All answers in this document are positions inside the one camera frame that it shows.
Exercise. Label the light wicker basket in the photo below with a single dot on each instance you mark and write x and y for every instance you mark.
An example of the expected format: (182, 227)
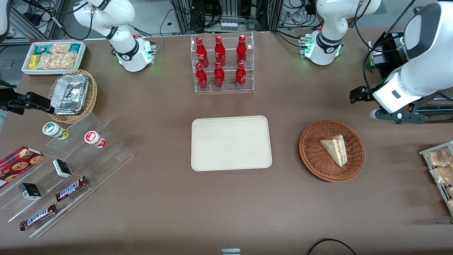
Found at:
(92, 95)

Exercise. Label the red chocolate cookie box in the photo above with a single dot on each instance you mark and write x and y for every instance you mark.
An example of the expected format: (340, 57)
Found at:
(17, 164)

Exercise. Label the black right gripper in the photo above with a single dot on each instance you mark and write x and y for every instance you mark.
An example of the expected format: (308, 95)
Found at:
(7, 99)

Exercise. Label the round brown wicker basket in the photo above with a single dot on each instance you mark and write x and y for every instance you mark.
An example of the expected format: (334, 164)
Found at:
(315, 156)

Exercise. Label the small dark green box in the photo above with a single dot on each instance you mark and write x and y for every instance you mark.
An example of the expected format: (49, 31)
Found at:
(30, 191)
(62, 168)

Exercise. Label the clear fried snack bag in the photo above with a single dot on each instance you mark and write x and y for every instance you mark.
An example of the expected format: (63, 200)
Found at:
(439, 157)
(442, 174)
(450, 192)
(451, 204)

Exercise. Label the green lid white cup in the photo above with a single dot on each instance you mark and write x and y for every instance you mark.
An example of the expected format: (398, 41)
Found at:
(53, 129)

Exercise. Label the aluminium frame beam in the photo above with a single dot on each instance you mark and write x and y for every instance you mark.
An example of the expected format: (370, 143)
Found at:
(21, 17)

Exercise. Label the white power strip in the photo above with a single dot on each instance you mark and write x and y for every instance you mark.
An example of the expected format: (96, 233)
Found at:
(229, 25)

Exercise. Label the clear acrylic bottle rack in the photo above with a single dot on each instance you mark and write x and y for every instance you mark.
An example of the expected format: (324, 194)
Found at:
(228, 58)

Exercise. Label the yellow snack packet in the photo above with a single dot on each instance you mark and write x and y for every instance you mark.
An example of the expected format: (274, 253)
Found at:
(34, 62)

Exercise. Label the beige plastic tray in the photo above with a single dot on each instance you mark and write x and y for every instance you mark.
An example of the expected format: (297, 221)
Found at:
(230, 143)

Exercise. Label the teal snack packet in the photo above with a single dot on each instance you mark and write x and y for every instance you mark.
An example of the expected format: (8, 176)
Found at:
(75, 48)
(41, 49)

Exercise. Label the clear cracker bag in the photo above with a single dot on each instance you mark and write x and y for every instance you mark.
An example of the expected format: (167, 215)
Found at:
(47, 62)
(60, 48)
(67, 61)

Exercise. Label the clear acrylic tiered shelf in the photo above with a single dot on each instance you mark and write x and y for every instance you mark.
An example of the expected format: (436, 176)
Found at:
(88, 166)

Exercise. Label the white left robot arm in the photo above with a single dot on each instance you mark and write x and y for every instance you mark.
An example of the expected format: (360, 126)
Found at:
(329, 21)

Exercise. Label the white rectangular snack bin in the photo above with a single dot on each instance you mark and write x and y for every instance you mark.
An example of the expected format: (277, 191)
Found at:
(26, 69)

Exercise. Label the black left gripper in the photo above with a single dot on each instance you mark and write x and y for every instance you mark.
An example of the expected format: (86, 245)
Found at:
(365, 94)

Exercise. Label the triangular sandwich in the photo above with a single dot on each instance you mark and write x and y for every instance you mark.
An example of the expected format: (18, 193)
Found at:
(335, 148)

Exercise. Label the snickers chocolate bar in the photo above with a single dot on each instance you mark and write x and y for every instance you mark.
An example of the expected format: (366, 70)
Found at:
(70, 188)
(37, 217)

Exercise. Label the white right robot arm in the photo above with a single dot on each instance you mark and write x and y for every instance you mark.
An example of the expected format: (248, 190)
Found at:
(131, 53)

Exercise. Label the red lid white cup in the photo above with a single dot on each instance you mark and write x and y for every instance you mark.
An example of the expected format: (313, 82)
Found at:
(93, 138)

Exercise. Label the black food warmer case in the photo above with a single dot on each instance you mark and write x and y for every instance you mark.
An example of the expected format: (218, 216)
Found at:
(392, 58)

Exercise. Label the aluminium equipment rack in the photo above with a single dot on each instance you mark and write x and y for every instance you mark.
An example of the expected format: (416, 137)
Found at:
(230, 10)

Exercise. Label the aluminium foil container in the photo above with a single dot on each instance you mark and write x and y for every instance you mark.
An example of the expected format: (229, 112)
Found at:
(69, 94)

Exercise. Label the red cola bottle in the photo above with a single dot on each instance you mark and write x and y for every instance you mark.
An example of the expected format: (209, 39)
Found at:
(240, 76)
(201, 78)
(219, 76)
(219, 51)
(201, 53)
(241, 49)

